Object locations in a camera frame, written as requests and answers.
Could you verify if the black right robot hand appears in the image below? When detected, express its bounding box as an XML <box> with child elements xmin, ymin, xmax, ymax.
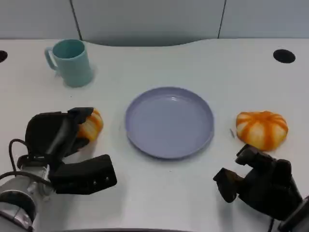
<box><xmin>212</xmin><ymin>144</ymin><xmax>304</xmax><ymax>221</ymax></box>

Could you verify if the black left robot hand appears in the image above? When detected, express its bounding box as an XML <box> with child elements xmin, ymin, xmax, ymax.
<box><xmin>25</xmin><ymin>107</ymin><xmax>95</xmax><ymax>170</ymax></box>

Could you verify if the orange white toy bread roll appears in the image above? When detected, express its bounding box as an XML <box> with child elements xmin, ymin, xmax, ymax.
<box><xmin>76</xmin><ymin>108</ymin><xmax>104</xmax><ymax>142</ymax></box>
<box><xmin>236</xmin><ymin>110</ymin><xmax>289</xmax><ymax>152</ymax></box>

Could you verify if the pale green mug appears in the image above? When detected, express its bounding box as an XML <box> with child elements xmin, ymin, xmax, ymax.
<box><xmin>44</xmin><ymin>39</ymin><xmax>94</xmax><ymax>87</ymax></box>

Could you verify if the lilac plate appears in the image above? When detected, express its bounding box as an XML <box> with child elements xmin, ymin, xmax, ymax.
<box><xmin>125</xmin><ymin>87</ymin><xmax>215</xmax><ymax>160</ymax></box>

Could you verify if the looped black left arm cable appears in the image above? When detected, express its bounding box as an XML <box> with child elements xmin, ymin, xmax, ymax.
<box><xmin>9</xmin><ymin>139</ymin><xmax>32</xmax><ymax>170</ymax></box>

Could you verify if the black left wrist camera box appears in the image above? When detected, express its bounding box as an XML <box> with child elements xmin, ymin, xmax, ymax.
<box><xmin>50</xmin><ymin>154</ymin><xmax>118</xmax><ymax>195</ymax></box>

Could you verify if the long black left arm cable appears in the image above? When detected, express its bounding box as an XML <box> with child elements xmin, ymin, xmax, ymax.
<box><xmin>0</xmin><ymin>171</ymin><xmax>53</xmax><ymax>188</ymax></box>

